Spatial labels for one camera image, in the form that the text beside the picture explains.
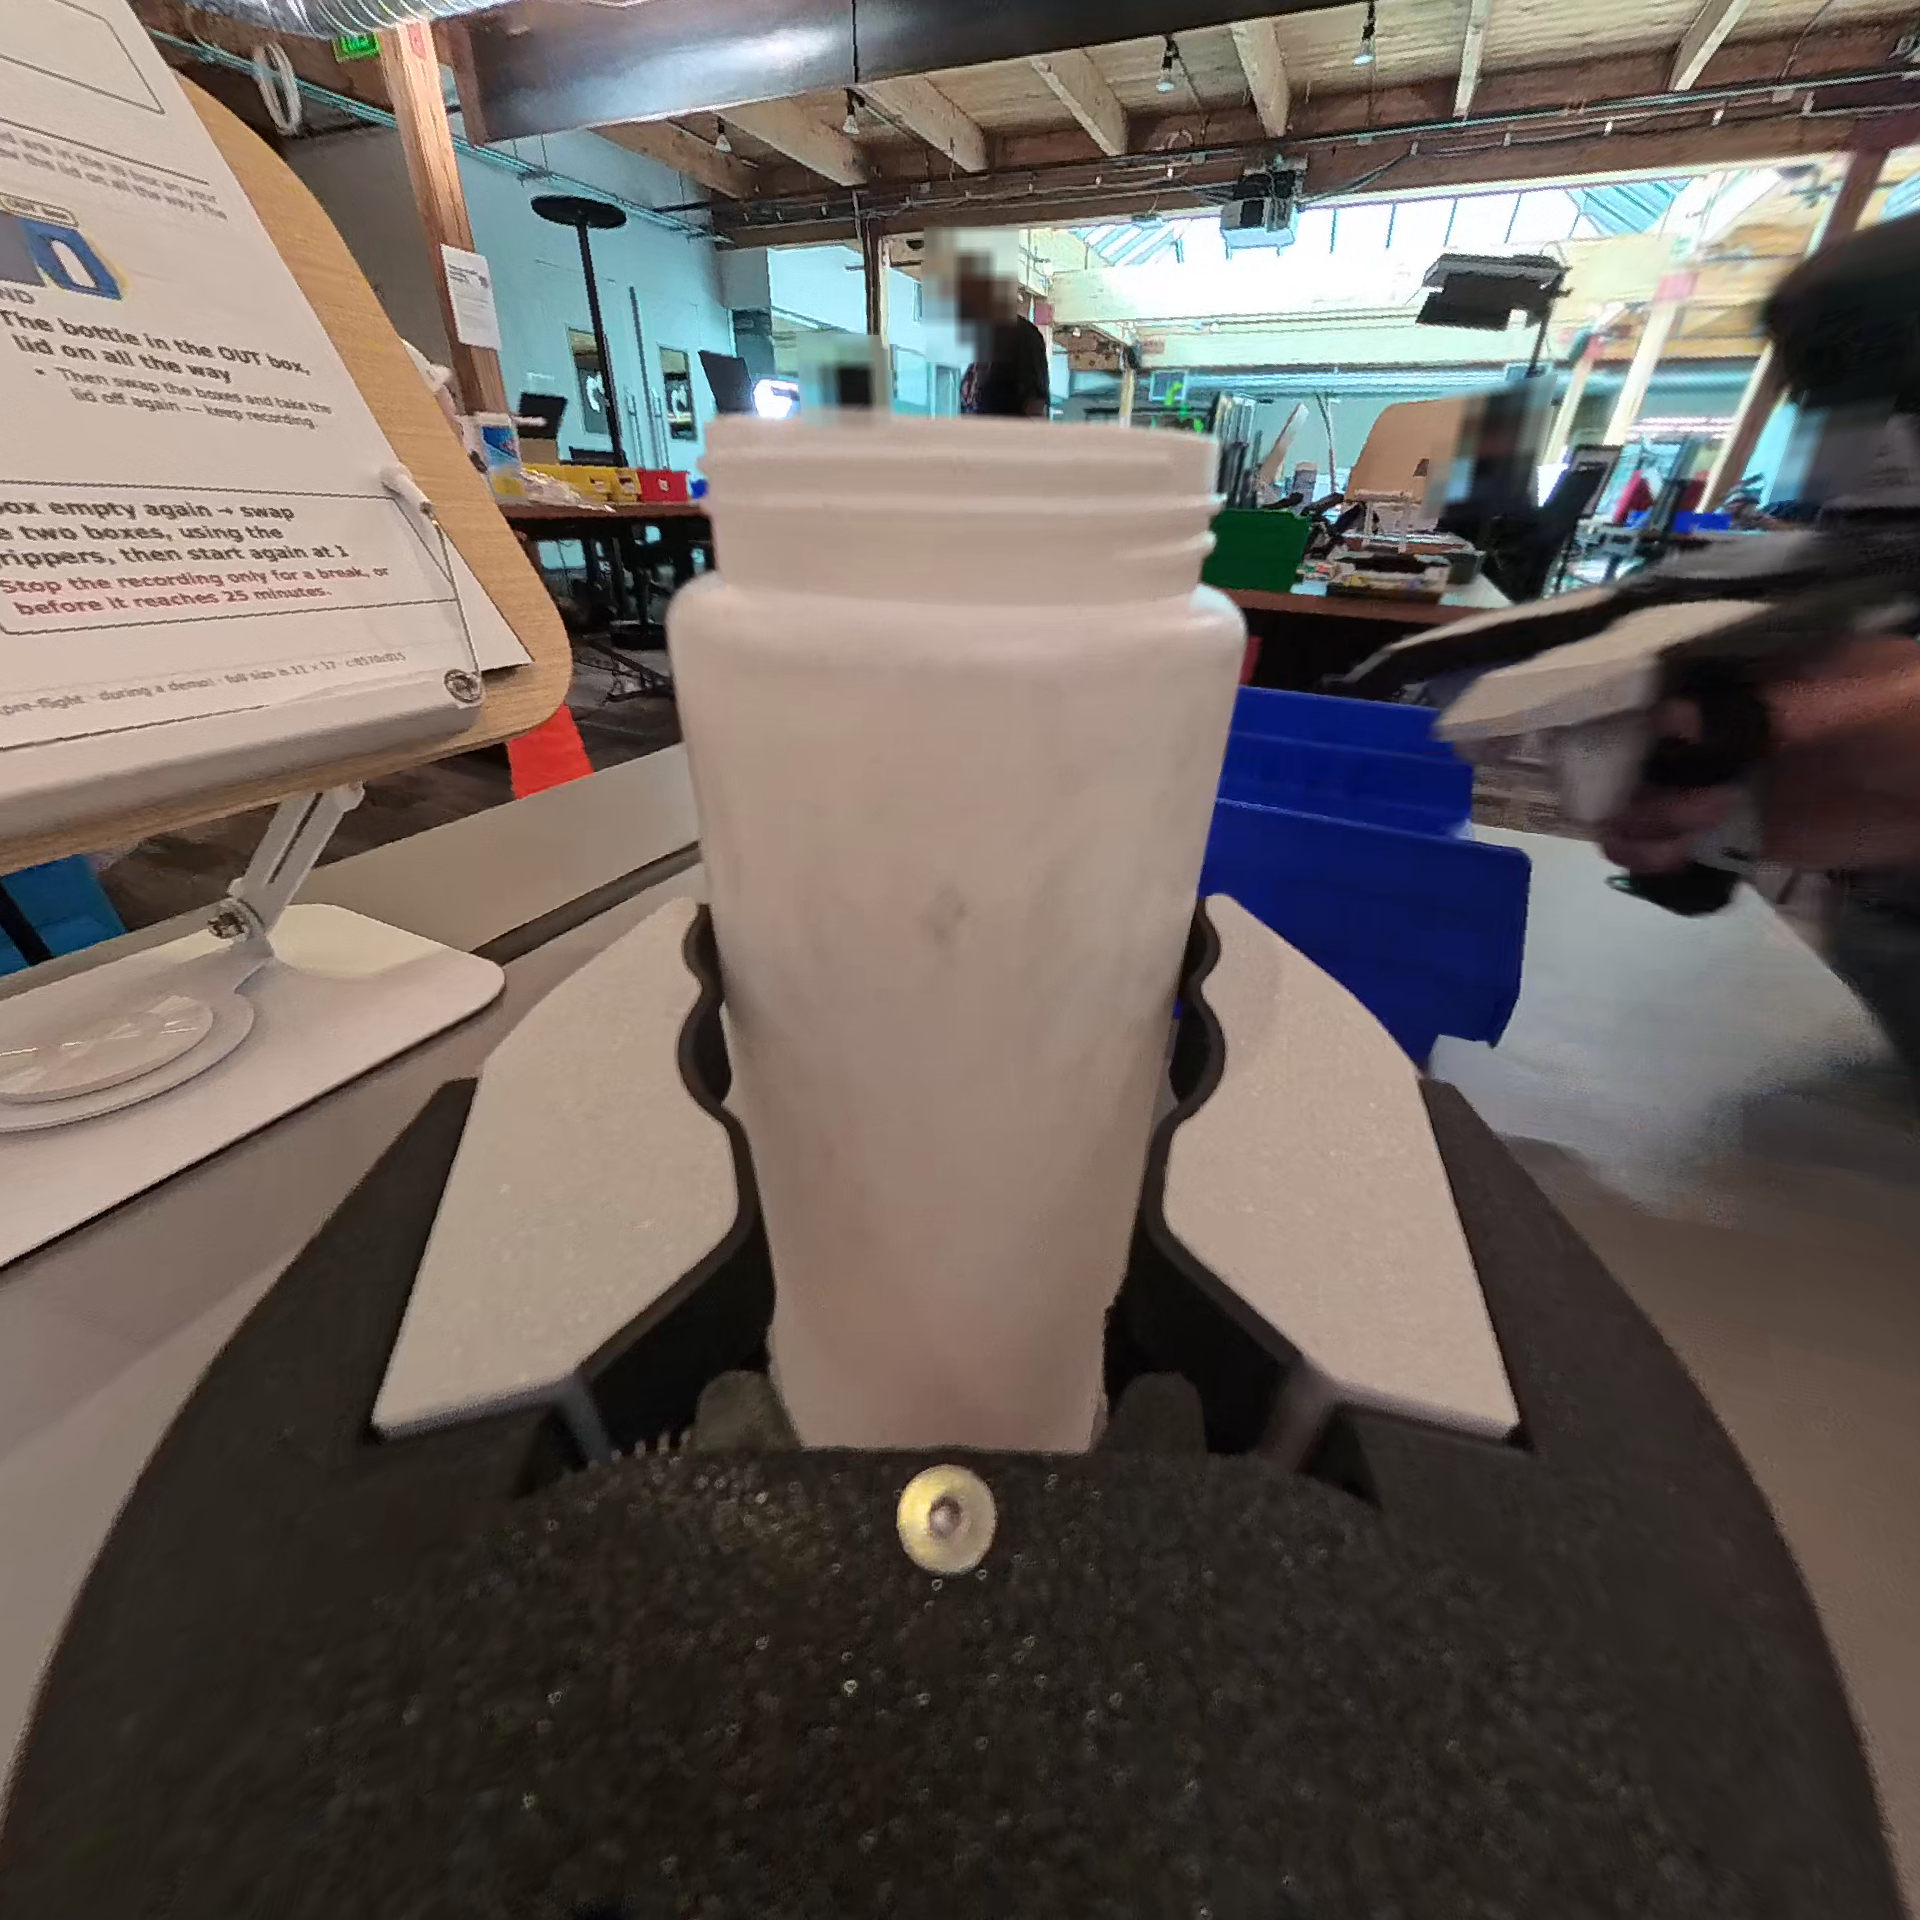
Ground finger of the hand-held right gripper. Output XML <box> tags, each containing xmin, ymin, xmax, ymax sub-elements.
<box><xmin>1432</xmin><ymin>622</ymin><xmax>1666</xmax><ymax>746</ymax></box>
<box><xmin>1334</xmin><ymin>532</ymin><xmax>1824</xmax><ymax>707</ymax></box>

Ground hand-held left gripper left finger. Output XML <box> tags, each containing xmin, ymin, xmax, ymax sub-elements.
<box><xmin>371</xmin><ymin>896</ymin><xmax>775</xmax><ymax>1445</ymax></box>

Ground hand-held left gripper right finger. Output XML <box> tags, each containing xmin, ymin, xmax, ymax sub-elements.
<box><xmin>1111</xmin><ymin>896</ymin><xmax>1526</xmax><ymax>1466</ymax></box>

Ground blue plastic bin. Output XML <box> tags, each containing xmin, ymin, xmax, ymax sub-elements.
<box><xmin>1192</xmin><ymin>686</ymin><xmax>1531</xmax><ymax>1052</ymax></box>

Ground white plastic bottle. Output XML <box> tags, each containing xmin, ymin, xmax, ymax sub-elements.
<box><xmin>664</xmin><ymin>411</ymin><xmax>1251</xmax><ymax>1454</ymax></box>

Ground person's right hand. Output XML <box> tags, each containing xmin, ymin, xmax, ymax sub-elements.
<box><xmin>1598</xmin><ymin>668</ymin><xmax>1920</xmax><ymax>876</ymax></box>

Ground wooden desk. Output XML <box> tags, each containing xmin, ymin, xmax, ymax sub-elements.
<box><xmin>1223</xmin><ymin>575</ymin><xmax>1509</xmax><ymax>632</ymax></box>

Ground green plastic bin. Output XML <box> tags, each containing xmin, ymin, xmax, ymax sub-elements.
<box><xmin>1206</xmin><ymin>510</ymin><xmax>1311</xmax><ymax>592</ymax></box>

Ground orange traffic cone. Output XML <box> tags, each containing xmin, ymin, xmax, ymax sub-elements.
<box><xmin>509</xmin><ymin>704</ymin><xmax>598</xmax><ymax>800</ymax></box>

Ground wooden clipboard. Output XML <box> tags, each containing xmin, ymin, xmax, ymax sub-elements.
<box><xmin>0</xmin><ymin>67</ymin><xmax>577</xmax><ymax>879</ymax></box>

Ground black floor lamp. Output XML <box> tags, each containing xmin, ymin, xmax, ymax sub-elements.
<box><xmin>534</xmin><ymin>195</ymin><xmax>634</xmax><ymax>467</ymax></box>

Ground instruction sheet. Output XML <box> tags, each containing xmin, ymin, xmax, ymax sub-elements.
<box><xmin>0</xmin><ymin>0</ymin><xmax>536</xmax><ymax>752</ymax></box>

